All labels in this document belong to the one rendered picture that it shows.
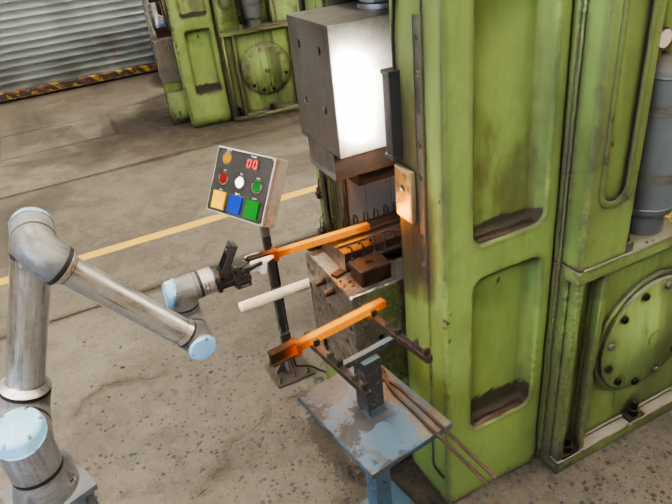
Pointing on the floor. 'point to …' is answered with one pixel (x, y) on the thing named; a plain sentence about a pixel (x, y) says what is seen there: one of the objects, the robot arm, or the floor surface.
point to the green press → (225, 59)
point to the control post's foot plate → (290, 372)
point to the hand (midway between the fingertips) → (268, 254)
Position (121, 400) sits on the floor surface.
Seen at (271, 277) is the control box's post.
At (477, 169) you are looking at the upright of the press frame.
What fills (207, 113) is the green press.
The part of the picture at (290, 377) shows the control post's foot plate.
